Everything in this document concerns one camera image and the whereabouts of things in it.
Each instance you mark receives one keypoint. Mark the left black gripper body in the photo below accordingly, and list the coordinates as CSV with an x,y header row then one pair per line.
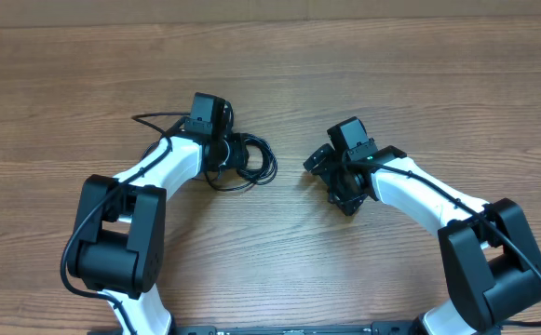
x,y
238,152

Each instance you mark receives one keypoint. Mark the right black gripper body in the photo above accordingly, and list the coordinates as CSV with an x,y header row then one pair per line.
x,y
322,161

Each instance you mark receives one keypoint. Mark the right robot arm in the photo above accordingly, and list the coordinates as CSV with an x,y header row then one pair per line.
x,y
490,258

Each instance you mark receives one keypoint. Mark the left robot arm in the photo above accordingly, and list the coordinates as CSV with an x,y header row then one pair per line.
x,y
115,253

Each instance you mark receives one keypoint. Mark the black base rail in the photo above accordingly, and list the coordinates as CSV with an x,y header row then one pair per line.
x,y
293,330

